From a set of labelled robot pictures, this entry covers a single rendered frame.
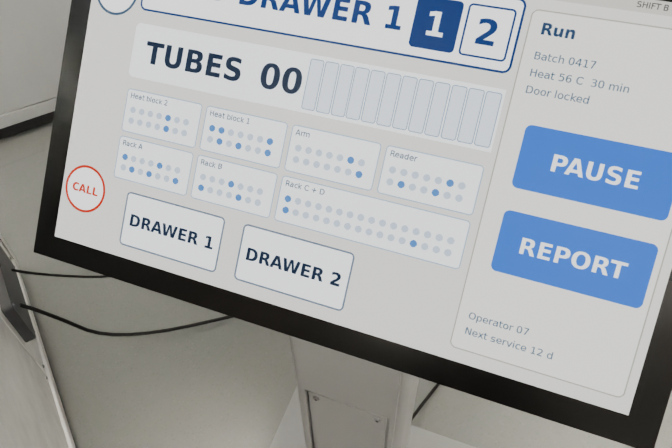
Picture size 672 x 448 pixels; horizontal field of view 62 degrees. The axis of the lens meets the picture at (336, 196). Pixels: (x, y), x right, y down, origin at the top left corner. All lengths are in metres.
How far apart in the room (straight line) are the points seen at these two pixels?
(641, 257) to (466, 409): 1.13
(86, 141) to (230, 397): 1.08
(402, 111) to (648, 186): 0.17
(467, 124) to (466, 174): 0.04
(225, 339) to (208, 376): 0.11
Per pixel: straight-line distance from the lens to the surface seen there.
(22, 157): 2.39
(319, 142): 0.43
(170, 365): 1.61
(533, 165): 0.41
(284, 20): 0.45
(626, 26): 0.43
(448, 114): 0.41
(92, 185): 0.53
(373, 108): 0.42
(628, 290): 0.43
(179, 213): 0.48
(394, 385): 0.71
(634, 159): 0.42
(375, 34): 0.43
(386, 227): 0.42
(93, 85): 0.53
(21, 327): 1.48
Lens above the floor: 1.35
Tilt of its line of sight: 45 degrees down
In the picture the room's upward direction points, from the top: 1 degrees counter-clockwise
